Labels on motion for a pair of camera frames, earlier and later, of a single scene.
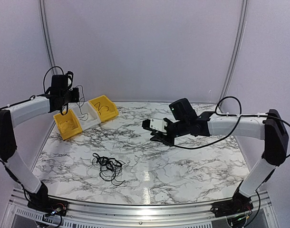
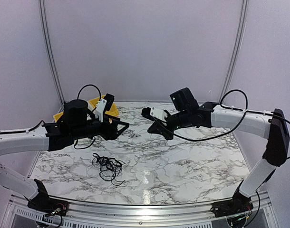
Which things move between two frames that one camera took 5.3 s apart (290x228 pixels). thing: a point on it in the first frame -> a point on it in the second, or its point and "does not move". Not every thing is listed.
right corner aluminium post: (236, 54) does not move
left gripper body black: (74, 99) -> (106, 134)
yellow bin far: (106, 109) does not move
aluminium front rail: (21, 214) does not move
